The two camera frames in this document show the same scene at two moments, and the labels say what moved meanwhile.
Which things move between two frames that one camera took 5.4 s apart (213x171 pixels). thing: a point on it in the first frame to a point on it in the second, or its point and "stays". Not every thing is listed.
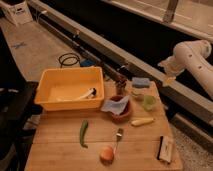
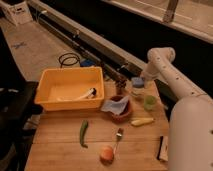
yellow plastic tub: (56, 83) stays
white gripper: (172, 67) to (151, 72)
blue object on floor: (87, 62) stays
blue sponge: (141, 82) stays
